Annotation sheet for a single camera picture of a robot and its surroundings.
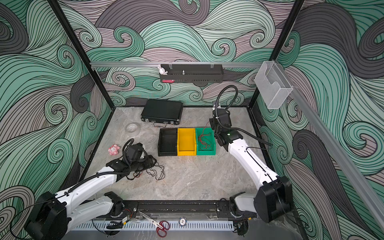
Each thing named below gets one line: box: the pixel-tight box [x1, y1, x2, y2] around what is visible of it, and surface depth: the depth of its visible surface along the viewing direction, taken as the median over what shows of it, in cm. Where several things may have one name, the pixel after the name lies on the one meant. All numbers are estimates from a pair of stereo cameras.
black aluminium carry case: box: [140, 99, 183, 128], surface depth 113 cm
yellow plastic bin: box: [177, 128, 197, 156], surface depth 97 cm
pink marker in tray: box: [162, 79, 175, 83], surface depth 92 cm
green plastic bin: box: [196, 127, 217, 156], surface depth 99 cm
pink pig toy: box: [108, 144, 120, 156], surface depth 94 cm
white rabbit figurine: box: [157, 64, 168, 75], surface depth 87 cm
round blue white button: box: [178, 216, 187, 227], surface depth 71 cm
